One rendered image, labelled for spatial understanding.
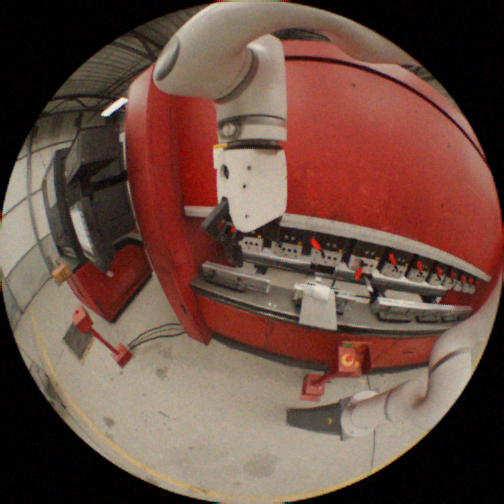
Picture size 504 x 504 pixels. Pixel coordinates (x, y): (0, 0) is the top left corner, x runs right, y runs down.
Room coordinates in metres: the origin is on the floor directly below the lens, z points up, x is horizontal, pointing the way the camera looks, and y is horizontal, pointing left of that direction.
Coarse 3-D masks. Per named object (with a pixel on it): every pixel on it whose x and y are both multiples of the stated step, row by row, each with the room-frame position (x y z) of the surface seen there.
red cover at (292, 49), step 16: (288, 48) 0.61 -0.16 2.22; (304, 48) 0.58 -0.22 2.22; (320, 48) 0.56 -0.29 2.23; (336, 48) 0.53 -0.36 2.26; (352, 64) 0.52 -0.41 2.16; (368, 64) 0.48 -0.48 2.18; (384, 64) 0.45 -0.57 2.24; (400, 80) 0.43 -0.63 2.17; (416, 80) 0.38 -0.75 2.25; (432, 96) 0.35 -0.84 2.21; (448, 112) 0.31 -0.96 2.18; (464, 128) 0.24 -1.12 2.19
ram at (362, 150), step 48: (288, 96) 0.63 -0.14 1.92; (336, 96) 0.56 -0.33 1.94; (384, 96) 0.48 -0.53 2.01; (192, 144) 0.80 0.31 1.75; (288, 144) 0.63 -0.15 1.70; (336, 144) 0.56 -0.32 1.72; (384, 144) 0.49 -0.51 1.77; (432, 144) 0.39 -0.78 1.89; (192, 192) 0.81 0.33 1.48; (288, 192) 0.63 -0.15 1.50; (336, 192) 0.56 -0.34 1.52; (384, 192) 0.48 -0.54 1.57; (432, 192) 0.38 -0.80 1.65; (480, 192) 0.18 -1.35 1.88; (384, 240) 0.46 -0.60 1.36; (432, 240) 0.35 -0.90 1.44; (480, 240) 0.11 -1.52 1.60
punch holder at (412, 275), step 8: (416, 256) 0.38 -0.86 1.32; (424, 256) 0.35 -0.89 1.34; (416, 264) 0.36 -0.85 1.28; (424, 264) 0.34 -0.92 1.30; (432, 264) 0.31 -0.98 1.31; (408, 272) 0.39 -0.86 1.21; (416, 272) 0.35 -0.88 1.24; (424, 272) 0.32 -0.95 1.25; (408, 280) 0.36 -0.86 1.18; (416, 280) 0.34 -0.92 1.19; (424, 280) 0.31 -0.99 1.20
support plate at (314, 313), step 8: (304, 288) 0.57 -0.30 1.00; (312, 288) 0.56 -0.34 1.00; (304, 296) 0.51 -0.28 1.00; (328, 296) 0.49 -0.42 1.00; (304, 304) 0.45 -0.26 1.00; (312, 304) 0.45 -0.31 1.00; (320, 304) 0.44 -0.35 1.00; (328, 304) 0.44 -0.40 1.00; (304, 312) 0.40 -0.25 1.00; (312, 312) 0.40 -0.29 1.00; (320, 312) 0.39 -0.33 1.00; (328, 312) 0.39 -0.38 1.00; (304, 320) 0.36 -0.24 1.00; (312, 320) 0.35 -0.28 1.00; (320, 320) 0.35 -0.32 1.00; (328, 320) 0.34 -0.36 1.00; (328, 328) 0.30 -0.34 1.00; (336, 328) 0.29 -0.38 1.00
